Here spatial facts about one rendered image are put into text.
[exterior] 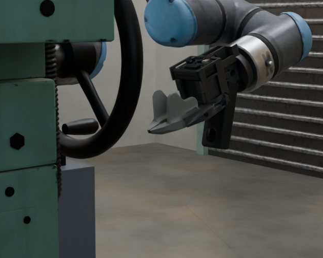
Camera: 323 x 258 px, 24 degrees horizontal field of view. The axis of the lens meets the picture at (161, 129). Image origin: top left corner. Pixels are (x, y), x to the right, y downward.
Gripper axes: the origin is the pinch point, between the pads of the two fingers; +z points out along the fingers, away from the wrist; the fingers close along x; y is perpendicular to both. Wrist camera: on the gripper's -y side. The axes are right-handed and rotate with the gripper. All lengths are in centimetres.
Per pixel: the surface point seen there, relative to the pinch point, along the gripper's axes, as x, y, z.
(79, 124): -2.7, 6.5, 11.1
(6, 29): 32, 32, 35
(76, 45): 2.7, 19.1, 10.8
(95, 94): 5.5, 12.6, 12.2
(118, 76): -314, -106, -212
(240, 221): -126, -121, -122
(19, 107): 22.6, 21.8, 31.9
